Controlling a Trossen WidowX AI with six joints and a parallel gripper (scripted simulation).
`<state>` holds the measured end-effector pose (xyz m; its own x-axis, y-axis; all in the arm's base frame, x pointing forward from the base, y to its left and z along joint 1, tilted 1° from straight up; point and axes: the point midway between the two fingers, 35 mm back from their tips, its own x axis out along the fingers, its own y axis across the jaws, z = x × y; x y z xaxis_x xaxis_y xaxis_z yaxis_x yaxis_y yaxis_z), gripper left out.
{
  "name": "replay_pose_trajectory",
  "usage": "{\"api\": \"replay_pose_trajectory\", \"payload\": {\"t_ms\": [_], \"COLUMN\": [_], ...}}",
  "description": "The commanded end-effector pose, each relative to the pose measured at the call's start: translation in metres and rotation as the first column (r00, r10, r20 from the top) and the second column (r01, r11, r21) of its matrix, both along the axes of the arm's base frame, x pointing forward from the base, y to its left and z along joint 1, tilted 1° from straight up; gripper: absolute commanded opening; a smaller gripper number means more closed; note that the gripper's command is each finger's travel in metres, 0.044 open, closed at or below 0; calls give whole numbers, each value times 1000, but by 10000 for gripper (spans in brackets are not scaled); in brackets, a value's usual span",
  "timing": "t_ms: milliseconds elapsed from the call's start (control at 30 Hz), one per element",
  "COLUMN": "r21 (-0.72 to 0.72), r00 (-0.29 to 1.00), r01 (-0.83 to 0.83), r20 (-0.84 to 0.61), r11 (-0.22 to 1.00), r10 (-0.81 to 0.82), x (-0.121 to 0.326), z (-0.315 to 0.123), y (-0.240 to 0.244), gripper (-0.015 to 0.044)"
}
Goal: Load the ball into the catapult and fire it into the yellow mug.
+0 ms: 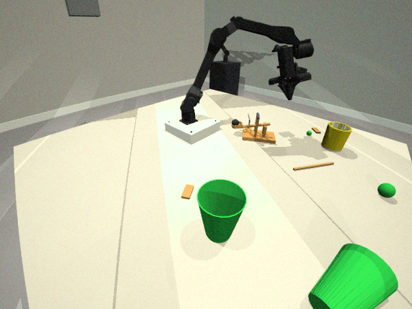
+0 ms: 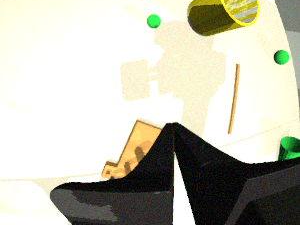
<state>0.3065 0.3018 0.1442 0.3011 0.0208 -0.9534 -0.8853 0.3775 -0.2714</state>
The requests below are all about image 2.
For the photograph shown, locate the yellow tapered cup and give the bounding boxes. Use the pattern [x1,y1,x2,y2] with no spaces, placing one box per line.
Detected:
[186,0,260,36]

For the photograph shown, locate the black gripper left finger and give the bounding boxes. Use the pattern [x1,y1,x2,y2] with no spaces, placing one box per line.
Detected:
[49,122,175,225]

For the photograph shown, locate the green cup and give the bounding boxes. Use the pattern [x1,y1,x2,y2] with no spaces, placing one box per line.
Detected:
[277,136,300,161]

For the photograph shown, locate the brown wooden stick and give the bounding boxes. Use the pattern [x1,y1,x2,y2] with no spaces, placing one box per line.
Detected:
[227,64,240,135]

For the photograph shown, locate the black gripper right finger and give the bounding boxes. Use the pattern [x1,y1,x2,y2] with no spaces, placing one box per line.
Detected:
[171,122,300,225]

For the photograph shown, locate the green ball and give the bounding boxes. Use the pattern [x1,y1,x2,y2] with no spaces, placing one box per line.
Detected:
[274,50,289,65]
[147,14,161,29]

